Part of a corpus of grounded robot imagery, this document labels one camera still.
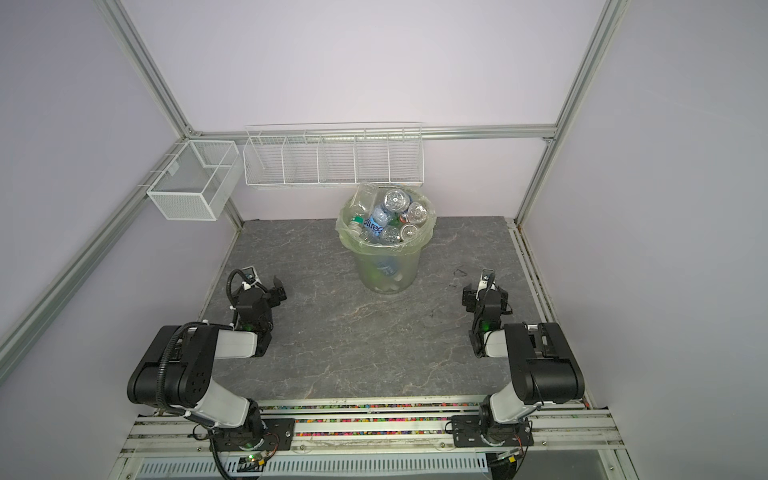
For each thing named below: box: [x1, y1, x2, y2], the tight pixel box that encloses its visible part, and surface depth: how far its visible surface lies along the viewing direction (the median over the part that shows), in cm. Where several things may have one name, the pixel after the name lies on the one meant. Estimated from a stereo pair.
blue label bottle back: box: [384, 189, 411, 213], surface depth 81 cm
